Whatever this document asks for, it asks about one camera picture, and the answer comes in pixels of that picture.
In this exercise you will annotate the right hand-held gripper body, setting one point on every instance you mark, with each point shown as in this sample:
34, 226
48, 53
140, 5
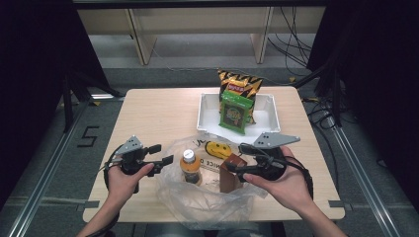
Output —
273, 140

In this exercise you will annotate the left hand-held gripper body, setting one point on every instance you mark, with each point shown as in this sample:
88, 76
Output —
132, 152

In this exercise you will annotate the brown carton box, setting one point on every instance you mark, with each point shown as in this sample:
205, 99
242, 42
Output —
229, 181

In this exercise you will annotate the orange juice bottle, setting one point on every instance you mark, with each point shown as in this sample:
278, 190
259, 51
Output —
190, 166

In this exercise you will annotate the green seaweed packet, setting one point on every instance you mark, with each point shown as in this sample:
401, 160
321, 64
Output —
235, 113

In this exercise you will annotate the white plastic bin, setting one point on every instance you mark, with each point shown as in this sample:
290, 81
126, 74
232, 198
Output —
210, 118

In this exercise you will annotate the clear plastic bag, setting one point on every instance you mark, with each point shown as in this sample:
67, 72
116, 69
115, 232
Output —
197, 205

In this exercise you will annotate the orange and black chips bag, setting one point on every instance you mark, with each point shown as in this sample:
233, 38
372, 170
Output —
238, 84

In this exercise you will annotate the person's left hand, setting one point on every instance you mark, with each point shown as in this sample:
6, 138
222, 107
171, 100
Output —
122, 185

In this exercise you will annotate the person's right hand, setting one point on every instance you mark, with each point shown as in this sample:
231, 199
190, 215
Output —
290, 187

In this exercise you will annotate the person's lap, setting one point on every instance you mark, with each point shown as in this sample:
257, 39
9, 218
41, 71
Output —
158, 231

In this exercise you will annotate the black metal stand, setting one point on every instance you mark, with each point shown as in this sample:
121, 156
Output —
67, 105
334, 98

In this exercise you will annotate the black curtain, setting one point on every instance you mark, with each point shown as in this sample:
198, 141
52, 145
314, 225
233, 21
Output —
29, 65
378, 65

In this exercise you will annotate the beige background desk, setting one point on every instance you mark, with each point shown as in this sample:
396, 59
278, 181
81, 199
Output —
197, 19

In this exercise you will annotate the aluminium floor rail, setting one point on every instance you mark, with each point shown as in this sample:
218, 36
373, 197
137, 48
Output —
42, 177
365, 184

